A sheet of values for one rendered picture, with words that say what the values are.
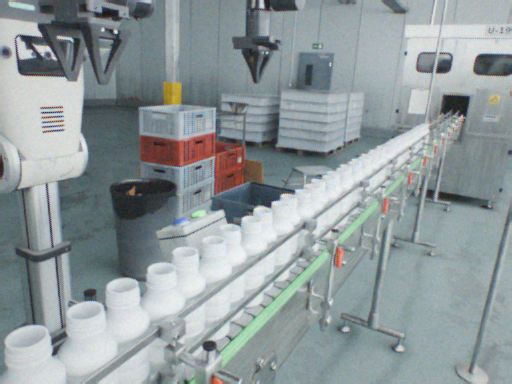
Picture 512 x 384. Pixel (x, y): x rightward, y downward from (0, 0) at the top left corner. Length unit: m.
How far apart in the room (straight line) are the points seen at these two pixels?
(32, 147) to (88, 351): 0.67
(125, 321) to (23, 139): 0.64
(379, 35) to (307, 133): 4.52
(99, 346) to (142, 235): 2.30
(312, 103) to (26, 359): 7.24
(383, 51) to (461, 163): 6.22
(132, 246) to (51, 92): 1.86
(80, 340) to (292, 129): 7.33
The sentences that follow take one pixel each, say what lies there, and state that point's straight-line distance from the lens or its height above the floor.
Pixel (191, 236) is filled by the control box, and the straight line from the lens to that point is 0.80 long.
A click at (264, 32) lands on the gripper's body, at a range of 0.94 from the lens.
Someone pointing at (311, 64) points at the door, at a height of 1.78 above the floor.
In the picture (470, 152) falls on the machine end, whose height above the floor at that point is 0.66.
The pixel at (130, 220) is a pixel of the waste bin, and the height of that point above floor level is 0.46.
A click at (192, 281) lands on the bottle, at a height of 1.13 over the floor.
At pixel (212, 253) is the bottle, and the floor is 1.15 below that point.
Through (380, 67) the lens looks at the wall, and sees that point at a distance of 11.28.
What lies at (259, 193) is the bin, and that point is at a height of 0.90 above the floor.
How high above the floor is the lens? 1.41
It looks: 16 degrees down
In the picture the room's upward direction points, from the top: 3 degrees clockwise
